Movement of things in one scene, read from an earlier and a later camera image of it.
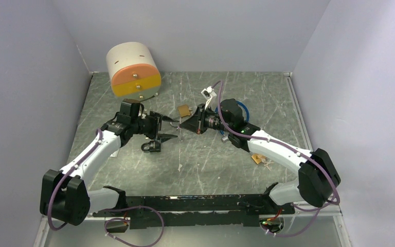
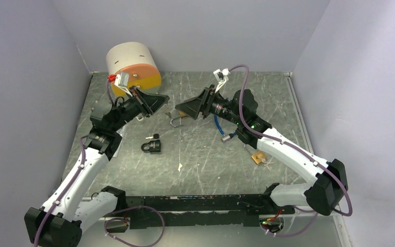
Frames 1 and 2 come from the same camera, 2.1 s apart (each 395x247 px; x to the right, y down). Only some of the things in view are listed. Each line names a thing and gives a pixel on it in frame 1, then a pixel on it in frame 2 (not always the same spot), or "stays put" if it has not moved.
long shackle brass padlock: [257, 158] stays put
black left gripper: [156, 119] -> [155, 101]
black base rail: [194, 210] stays put
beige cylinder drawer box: [133, 70] stays put
